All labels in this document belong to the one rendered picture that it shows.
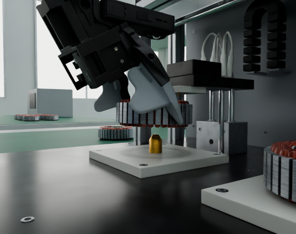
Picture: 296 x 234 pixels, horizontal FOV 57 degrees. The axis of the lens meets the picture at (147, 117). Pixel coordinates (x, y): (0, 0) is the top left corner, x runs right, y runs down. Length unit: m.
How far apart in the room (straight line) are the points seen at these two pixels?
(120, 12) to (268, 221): 0.28
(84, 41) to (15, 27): 4.69
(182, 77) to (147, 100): 0.12
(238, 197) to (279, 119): 0.35
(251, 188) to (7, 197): 0.21
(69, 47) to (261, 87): 0.39
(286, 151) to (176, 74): 0.26
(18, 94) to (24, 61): 0.55
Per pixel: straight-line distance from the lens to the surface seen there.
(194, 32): 0.72
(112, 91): 0.42
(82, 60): 0.32
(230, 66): 0.50
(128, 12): 0.37
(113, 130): 0.80
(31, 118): 1.98
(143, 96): 0.32
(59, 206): 0.24
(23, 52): 4.95
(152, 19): 0.38
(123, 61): 0.34
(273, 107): 0.57
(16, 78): 4.88
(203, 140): 0.50
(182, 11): 0.53
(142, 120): 0.35
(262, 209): 0.20
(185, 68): 0.42
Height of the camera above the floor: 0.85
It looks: 2 degrees down
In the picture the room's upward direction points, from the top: straight up
